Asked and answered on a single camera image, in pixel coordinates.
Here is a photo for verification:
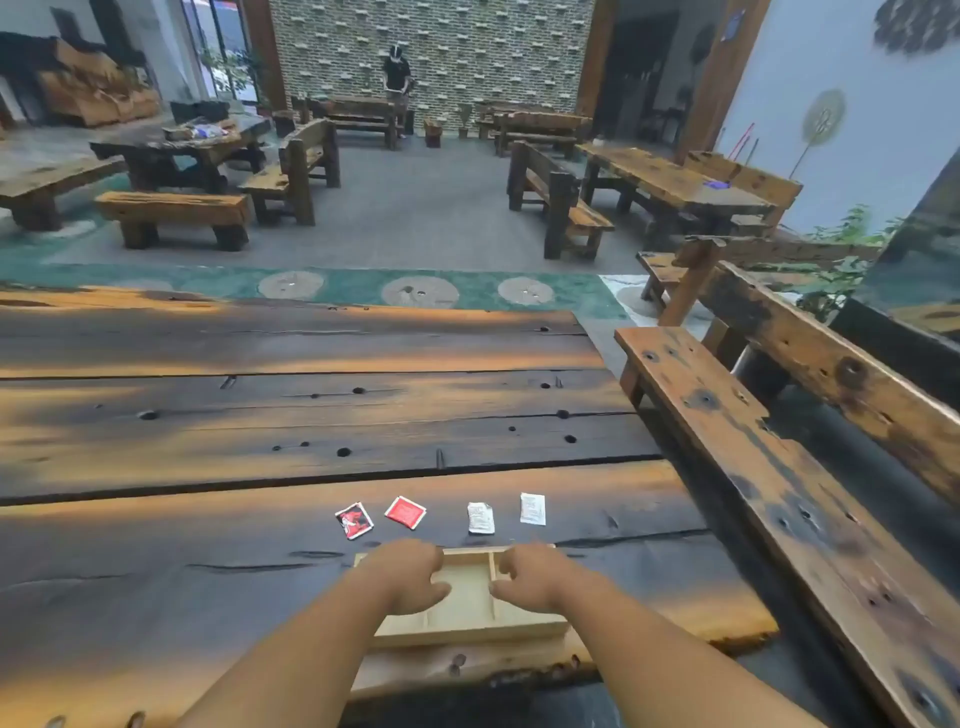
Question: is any person's left hand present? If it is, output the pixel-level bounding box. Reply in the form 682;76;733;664
368;538;454;618

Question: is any person's right hand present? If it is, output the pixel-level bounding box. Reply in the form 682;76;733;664
488;541;598;615

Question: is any wooden three-compartment tray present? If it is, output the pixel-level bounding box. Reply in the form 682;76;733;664
352;545;571;650

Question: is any red black sachet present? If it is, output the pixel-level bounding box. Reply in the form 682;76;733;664
334;501;375;541

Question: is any person's right forearm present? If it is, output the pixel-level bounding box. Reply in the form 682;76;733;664
551;569;826;728

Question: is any person's left forearm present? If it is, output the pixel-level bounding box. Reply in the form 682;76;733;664
173;558;406;728

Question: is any long rustic wooden bench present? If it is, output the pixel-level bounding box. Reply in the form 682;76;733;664
614;258;960;728

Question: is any round stone floor disc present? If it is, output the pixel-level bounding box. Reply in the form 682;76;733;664
380;275;461;310
497;275;556;307
257;269;326;301

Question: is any green leafy plant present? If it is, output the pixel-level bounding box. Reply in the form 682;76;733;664
779;203;905;325

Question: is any white blue plastic bag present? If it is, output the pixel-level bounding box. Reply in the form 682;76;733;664
163;122;241;144

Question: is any dark slab wooden table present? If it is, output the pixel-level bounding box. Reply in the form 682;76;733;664
89;113;273;195

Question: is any tall green indoor plant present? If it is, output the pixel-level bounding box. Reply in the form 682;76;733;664
196;46;270;115

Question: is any round pale fan ornament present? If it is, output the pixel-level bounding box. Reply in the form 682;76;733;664
787;87;849;181

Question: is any carved wooden sofa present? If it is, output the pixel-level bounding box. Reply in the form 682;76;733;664
35;35;163;129

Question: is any dark round wall ornament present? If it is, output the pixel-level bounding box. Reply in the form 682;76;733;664
872;0;960;56

